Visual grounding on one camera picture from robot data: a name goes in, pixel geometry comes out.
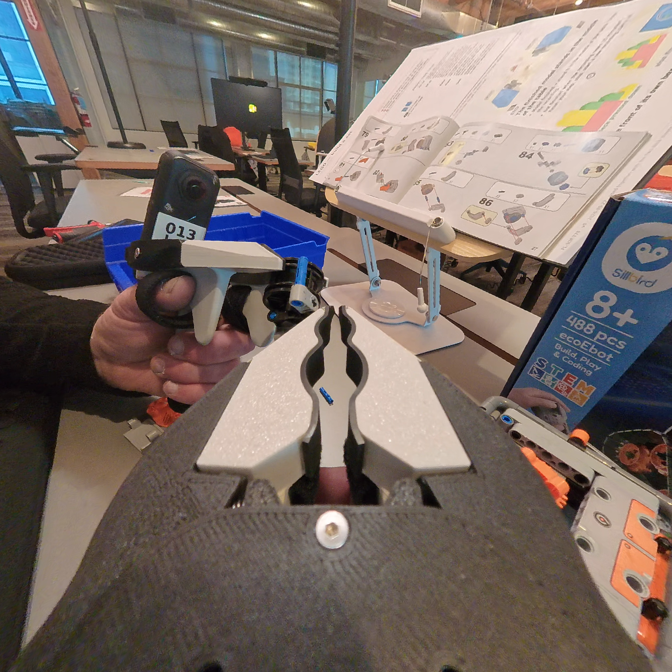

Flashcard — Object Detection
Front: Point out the open instruction booklet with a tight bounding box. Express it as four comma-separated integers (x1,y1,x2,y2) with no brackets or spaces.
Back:
310,0,672,265

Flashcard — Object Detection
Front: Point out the black ceiling pole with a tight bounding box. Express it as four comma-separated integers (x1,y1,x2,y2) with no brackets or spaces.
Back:
334,0,359,144

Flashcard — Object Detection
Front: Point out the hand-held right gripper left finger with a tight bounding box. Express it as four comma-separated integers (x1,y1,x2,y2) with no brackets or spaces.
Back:
197,308,322,494

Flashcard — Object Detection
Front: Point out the person's left forearm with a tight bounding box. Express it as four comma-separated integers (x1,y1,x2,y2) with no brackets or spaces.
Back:
0,275,114,421

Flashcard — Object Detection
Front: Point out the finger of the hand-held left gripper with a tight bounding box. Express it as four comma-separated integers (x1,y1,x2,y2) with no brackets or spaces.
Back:
248,305,280,347

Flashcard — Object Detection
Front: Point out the orange toy part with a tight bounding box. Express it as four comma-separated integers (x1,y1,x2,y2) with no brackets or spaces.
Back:
147,397,181,427

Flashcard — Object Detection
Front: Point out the wooden desk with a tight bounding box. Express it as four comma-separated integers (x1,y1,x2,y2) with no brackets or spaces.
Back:
74,145,238,175

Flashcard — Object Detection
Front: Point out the grey toy part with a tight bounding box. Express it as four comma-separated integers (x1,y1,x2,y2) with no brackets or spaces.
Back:
124,420,160,452

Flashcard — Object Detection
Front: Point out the blue plastic bin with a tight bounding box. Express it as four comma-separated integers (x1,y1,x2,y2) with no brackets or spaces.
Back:
103,210,329,293

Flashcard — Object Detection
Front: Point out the blue robot kit box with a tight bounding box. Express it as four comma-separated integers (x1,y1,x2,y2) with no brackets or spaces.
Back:
502,189,672,431

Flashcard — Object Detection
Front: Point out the black monitor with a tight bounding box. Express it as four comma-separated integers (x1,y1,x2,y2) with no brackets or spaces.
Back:
210,77,283,142

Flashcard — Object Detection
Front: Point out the person's left hand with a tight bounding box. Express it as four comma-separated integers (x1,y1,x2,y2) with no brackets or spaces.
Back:
90,275,253,405

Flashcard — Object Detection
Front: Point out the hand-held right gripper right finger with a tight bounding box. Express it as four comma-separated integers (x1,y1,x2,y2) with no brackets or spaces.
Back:
345,305,471,490

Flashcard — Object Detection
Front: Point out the black office chair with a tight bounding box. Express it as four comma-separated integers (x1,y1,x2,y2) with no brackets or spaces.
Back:
0,111,81,238

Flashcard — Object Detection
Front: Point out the black foam pad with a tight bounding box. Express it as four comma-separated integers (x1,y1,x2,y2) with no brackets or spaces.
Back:
6,240,118,291

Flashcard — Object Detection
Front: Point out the white book stand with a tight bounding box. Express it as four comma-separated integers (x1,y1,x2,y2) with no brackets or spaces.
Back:
321,189,468,354

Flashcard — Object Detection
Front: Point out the grey orange tracked toy robot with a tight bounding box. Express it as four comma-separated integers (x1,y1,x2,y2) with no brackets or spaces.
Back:
483,397,672,654

